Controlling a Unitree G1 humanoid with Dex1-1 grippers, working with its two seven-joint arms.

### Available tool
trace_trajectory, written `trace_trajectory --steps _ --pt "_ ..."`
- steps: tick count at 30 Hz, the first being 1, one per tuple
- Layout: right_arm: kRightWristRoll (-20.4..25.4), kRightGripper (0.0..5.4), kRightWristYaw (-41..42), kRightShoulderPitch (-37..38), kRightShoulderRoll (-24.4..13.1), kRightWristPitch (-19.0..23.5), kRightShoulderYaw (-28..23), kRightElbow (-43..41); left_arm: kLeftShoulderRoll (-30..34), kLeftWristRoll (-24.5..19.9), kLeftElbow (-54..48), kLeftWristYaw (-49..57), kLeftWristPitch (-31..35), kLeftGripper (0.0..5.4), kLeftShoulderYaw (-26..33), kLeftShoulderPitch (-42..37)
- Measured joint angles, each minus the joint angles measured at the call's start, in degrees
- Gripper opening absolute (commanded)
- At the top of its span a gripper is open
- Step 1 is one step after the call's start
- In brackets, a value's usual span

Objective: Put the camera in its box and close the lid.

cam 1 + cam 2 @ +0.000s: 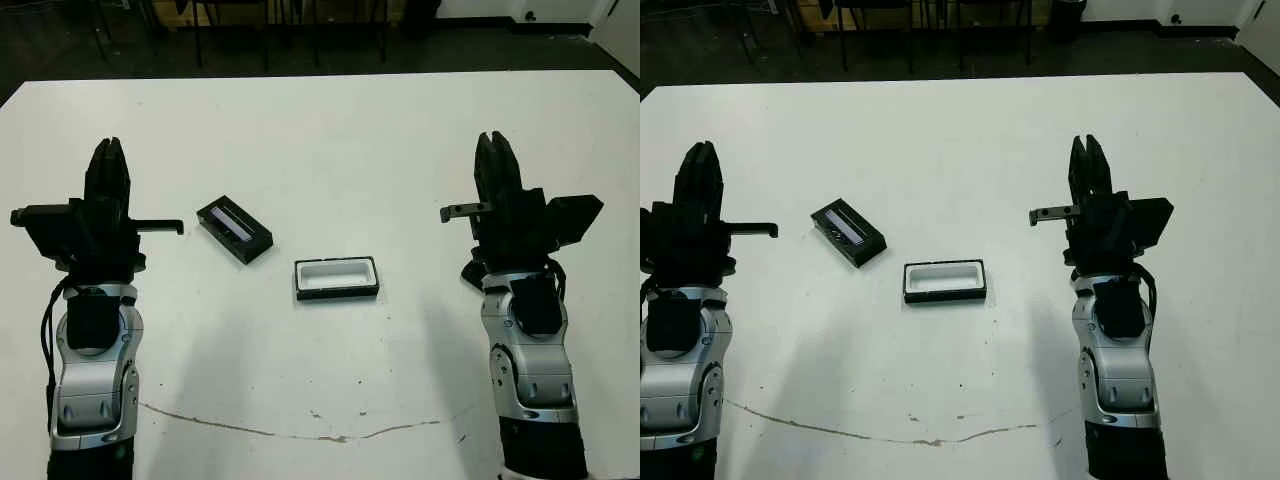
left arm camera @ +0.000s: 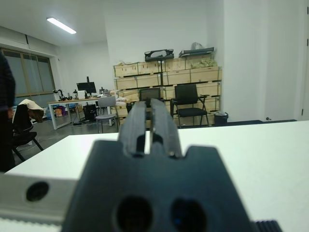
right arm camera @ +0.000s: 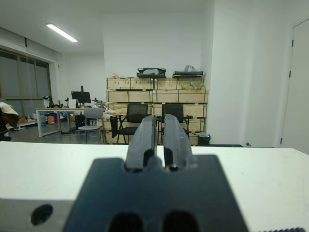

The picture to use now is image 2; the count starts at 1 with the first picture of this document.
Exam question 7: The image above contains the black mesh office chair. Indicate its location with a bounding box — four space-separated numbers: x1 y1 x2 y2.
139 87 166 103

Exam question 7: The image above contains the person in dark clothes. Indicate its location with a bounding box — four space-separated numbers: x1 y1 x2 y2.
0 50 16 173

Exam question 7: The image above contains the black jacket white lining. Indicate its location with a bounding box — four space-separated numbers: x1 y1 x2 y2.
12 103 33 132

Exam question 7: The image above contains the long ceiling light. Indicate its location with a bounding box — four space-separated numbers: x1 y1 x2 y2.
46 16 77 35

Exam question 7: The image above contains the beige brown jacket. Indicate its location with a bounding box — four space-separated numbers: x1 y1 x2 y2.
18 98 45 124

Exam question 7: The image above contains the black visitor chair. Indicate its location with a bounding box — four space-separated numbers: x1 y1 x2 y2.
11 102 44 163

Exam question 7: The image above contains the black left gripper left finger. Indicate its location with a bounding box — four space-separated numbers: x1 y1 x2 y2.
118 101 147 158

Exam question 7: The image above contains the black armrest chair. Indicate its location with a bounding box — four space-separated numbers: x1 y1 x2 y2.
169 83 211 128

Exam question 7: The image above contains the black computer monitor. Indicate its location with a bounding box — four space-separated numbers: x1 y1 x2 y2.
76 76 97 95

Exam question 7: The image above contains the grey office chair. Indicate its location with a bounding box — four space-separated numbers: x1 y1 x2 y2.
95 96 121 134

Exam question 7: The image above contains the wooden desk white frame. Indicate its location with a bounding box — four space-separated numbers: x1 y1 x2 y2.
47 96 114 131

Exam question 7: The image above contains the white door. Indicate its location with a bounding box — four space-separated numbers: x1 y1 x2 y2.
296 0 309 121

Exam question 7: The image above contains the wood framed window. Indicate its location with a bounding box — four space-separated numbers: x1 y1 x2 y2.
0 47 56 98

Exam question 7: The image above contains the black computer tower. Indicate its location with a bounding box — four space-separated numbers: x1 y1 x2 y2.
83 104 98 122

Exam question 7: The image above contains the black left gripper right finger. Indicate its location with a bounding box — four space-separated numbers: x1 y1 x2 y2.
150 98 182 159

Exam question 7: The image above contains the open black equipment case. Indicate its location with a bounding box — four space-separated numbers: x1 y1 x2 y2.
144 49 175 62

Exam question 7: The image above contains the flat black equipment case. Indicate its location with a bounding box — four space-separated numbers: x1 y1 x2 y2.
179 47 215 58

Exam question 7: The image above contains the open wooden crate with packing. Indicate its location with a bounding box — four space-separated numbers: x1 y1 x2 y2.
184 54 219 70

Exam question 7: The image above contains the black metal stand pole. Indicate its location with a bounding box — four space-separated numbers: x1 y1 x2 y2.
157 59 165 100

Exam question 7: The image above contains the black waste bin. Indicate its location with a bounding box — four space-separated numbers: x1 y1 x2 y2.
213 111 229 127

